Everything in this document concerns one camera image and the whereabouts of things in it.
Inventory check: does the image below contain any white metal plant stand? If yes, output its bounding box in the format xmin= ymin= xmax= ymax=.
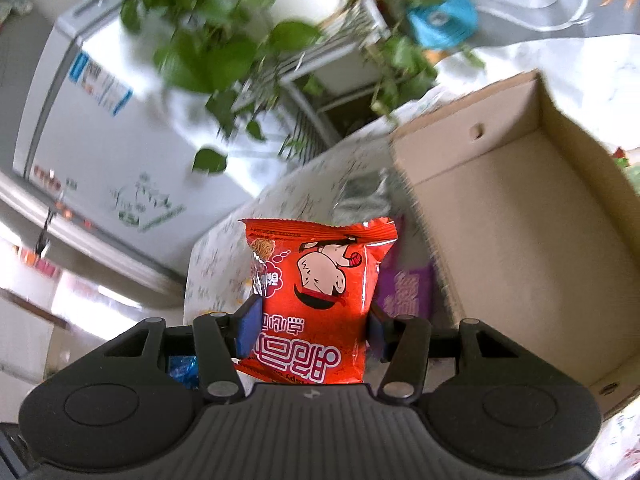
xmin=235 ymin=0 xmax=391 ymax=161

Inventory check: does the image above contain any purple snack packet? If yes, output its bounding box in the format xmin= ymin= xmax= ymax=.
xmin=375 ymin=217 xmax=435 ymax=322

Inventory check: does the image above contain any cardboard box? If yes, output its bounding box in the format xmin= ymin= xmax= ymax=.
xmin=389 ymin=69 xmax=640 ymax=423

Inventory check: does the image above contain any silver foil packet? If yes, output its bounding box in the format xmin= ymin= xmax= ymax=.
xmin=332 ymin=170 xmax=397 ymax=226

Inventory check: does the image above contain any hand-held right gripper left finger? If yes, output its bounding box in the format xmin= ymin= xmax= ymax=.
xmin=100 ymin=296 xmax=263 ymax=406

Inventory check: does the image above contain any green pothos plant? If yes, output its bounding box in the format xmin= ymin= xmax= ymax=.
xmin=120 ymin=0 xmax=326 ymax=176

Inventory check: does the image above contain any grey white table cover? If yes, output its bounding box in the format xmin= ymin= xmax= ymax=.
xmin=430 ymin=0 xmax=640 ymax=126

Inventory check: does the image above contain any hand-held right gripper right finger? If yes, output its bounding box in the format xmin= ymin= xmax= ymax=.
xmin=368 ymin=305 xmax=531 ymax=407

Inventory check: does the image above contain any blue foil wrapper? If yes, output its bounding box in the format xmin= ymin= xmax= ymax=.
xmin=167 ymin=355 xmax=201 ymax=392

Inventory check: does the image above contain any blue plastic bag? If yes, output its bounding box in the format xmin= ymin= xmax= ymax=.
xmin=406 ymin=0 xmax=479 ymax=52

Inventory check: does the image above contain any trailing green vine plant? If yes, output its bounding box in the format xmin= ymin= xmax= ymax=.
xmin=365 ymin=0 xmax=487 ymax=127

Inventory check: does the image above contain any red snack packet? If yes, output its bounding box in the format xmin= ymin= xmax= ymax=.
xmin=235 ymin=216 xmax=399 ymax=386

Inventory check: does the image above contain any white chest freezer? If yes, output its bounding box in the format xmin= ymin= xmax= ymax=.
xmin=12 ymin=0 xmax=296 ymax=281

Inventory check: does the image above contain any floral tablecloth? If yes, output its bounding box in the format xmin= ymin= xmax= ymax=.
xmin=182 ymin=80 xmax=640 ymax=480

